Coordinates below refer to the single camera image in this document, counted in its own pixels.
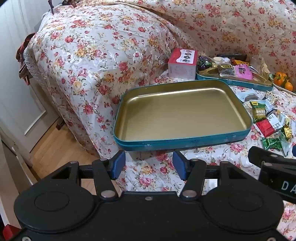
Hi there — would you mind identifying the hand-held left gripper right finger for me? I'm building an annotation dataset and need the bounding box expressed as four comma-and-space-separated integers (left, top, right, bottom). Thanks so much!
172, 151, 252, 201

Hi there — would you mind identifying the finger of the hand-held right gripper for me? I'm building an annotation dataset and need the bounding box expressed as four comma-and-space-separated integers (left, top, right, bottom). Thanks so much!
248, 146, 296, 168

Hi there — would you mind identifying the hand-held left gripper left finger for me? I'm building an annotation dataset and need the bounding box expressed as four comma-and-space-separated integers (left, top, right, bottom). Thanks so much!
46, 150, 126, 200

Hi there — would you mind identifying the teal tin tray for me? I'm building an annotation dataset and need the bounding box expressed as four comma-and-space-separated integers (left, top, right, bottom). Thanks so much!
113, 79, 253, 151

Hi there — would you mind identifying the pale blue snack packet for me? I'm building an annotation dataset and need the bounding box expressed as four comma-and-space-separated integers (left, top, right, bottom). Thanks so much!
235, 89, 260, 102

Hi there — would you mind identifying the beige paper snack packet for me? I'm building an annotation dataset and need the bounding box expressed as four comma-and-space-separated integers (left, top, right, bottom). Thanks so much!
251, 57, 270, 79

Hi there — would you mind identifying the red hanging bag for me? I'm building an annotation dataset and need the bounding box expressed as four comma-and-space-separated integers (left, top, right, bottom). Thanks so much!
16, 32, 36, 86

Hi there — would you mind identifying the pink cardboard box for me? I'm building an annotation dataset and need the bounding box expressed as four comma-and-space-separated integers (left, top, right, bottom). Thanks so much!
168, 48, 199, 80

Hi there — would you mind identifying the white door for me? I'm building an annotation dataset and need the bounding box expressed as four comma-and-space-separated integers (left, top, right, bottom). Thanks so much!
0, 0, 61, 163

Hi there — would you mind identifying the floral quilted blanket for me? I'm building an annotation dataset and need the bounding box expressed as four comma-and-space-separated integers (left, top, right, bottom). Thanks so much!
24, 0, 296, 241

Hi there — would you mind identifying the black flat box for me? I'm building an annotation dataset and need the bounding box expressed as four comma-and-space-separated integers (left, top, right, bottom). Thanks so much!
216, 54, 247, 62

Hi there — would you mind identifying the dark purple candy bag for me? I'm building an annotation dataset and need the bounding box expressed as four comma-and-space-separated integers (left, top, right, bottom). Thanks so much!
198, 56, 218, 71

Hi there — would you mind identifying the green pea snack packet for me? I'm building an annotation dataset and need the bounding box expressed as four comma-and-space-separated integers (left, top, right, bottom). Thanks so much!
250, 100, 267, 123

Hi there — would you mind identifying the yellow and silver snack packet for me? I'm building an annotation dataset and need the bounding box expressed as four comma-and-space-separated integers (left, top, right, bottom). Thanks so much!
277, 111, 290, 127

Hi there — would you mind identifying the pink snack packet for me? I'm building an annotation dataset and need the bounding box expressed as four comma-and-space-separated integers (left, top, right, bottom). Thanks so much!
233, 64, 253, 80

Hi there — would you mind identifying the patterned beige snack packet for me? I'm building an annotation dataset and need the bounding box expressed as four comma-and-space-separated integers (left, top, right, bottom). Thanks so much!
265, 91, 279, 105

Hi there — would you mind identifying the gold foil candy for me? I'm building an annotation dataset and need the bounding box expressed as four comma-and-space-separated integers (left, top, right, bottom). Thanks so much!
281, 123, 293, 141

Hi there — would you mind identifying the red snack packet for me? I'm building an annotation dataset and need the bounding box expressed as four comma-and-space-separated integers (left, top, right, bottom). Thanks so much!
254, 113, 284, 138

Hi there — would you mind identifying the black and white snack packet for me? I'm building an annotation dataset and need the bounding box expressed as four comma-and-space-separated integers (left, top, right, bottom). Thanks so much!
218, 65, 236, 77

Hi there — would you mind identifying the teal tin with snacks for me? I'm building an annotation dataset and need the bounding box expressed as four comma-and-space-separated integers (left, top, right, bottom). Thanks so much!
196, 67, 274, 91

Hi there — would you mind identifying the pile of tangerines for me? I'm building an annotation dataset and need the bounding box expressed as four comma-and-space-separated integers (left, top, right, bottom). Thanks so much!
274, 72, 294, 92

